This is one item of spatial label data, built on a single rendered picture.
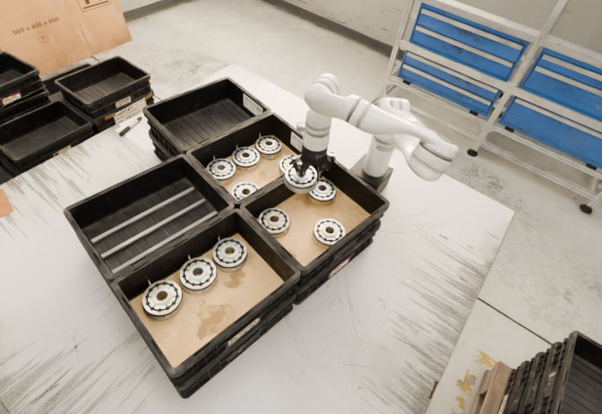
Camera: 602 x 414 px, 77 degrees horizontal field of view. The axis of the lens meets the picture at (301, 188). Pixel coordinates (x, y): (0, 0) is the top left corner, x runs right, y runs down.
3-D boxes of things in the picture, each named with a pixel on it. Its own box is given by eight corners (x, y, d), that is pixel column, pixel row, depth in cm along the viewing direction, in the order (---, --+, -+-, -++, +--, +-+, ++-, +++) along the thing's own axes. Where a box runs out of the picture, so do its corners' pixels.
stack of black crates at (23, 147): (80, 144, 235) (59, 98, 210) (110, 168, 225) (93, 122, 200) (12, 179, 212) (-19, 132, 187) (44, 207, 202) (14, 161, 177)
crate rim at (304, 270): (303, 278, 105) (304, 273, 103) (236, 211, 118) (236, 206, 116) (390, 207, 126) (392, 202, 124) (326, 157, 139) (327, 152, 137)
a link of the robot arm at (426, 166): (440, 190, 93) (411, 151, 115) (464, 158, 89) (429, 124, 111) (408, 176, 91) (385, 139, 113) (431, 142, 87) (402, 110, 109)
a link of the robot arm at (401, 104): (409, 93, 131) (395, 132, 144) (382, 90, 131) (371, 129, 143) (414, 109, 125) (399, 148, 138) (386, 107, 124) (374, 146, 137)
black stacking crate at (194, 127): (228, 99, 172) (227, 76, 163) (270, 133, 159) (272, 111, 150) (147, 133, 151) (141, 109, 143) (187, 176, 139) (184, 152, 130)
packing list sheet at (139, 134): (171, 96, 186) (171, 95, 186) (204, 116, 179) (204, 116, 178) (112, 127, 167) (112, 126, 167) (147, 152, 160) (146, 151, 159)
